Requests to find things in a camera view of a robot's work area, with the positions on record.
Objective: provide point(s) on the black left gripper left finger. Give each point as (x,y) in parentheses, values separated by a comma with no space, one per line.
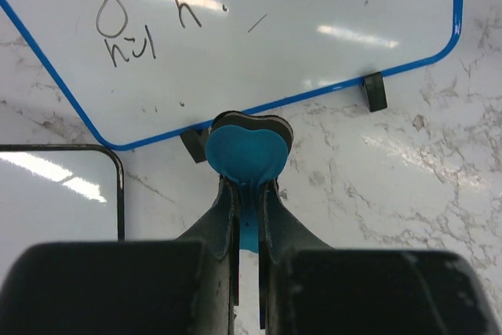
(216,293)

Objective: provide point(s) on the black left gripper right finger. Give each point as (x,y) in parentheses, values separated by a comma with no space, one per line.
(281,236)

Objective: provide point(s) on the blue whiteboard eraser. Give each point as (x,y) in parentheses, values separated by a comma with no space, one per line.
(249,151)

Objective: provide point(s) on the blue framed small whiteboard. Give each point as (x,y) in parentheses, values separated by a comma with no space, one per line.
(141,71)

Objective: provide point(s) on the black framed large whiteboard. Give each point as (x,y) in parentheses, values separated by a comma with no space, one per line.
(59,193)

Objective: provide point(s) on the black board foot clip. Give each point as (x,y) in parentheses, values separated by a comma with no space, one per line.
(194,141)
(373,86)

